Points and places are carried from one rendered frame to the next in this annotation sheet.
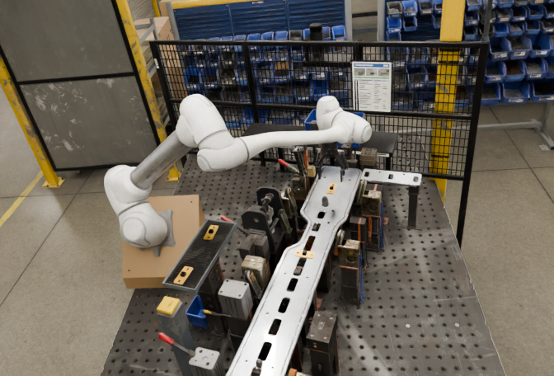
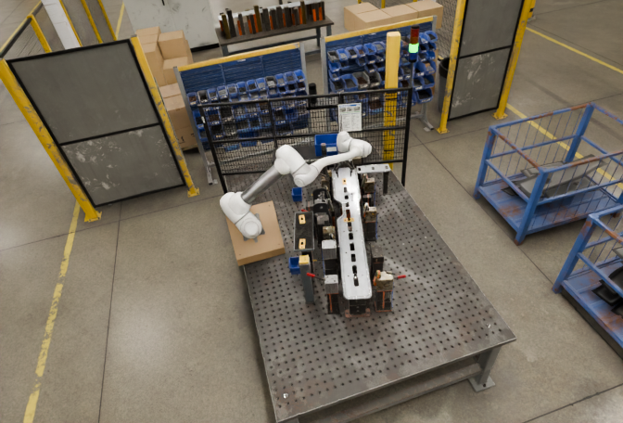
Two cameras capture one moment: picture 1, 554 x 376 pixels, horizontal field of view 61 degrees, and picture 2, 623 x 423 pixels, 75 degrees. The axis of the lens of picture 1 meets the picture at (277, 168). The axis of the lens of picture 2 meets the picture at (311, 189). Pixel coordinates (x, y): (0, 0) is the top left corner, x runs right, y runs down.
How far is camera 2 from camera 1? 1.37 m
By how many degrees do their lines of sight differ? 18
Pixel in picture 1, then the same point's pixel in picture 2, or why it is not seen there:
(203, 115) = (294, 157)
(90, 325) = (188, 302)
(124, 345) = (259, 295)
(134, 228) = (252, 227)
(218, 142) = (305, 170)
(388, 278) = (384, 223)
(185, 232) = (270, 224)
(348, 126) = (361, 147)
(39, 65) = (80, 128)
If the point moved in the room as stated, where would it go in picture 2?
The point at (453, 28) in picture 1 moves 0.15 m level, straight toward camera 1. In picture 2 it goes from (393, 81) to (396, 89)
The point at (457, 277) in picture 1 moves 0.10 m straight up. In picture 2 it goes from (417, 214) to (418, 206)
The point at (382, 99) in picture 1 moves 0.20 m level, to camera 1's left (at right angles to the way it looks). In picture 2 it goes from (356, 123) to (337, 130)
